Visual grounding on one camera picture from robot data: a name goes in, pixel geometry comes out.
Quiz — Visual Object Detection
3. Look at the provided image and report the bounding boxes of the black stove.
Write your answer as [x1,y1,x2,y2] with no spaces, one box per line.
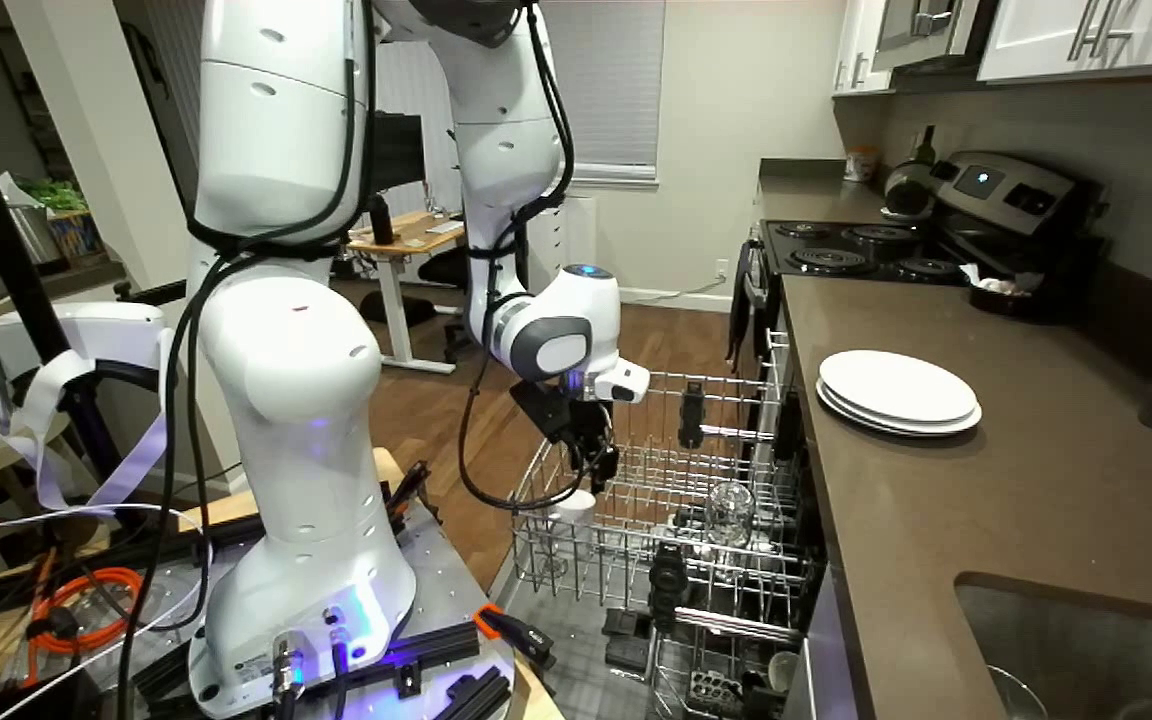
[739,152,1100,349]

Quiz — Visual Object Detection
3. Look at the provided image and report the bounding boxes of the white cup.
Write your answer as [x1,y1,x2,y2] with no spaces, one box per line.
[551,488,597,520]

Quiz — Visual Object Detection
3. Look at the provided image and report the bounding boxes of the orange cable coil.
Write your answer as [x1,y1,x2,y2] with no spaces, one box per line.
[25,566,152,662]

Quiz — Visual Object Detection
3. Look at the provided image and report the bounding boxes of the steel kitchen sink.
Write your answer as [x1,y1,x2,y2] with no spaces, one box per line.
[958,575,1152,720]

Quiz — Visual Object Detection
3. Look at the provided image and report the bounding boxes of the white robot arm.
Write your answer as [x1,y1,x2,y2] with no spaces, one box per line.
[190,0,647,717]

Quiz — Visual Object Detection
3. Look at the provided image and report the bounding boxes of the wooden desk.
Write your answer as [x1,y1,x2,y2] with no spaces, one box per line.
[349,214,463,376]

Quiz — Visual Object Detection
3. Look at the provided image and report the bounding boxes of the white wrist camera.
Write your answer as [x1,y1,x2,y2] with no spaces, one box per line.
[585,361,653,403]

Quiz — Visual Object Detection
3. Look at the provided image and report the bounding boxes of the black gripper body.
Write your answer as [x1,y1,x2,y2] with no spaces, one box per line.
[514,382,612,447]

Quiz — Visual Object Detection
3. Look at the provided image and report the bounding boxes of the white upper cabinets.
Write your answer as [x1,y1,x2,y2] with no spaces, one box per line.
[834,0,1152,95]

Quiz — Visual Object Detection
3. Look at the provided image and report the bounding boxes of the wire dishwasher rack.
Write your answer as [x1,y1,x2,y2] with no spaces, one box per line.
[514,374,821,642]

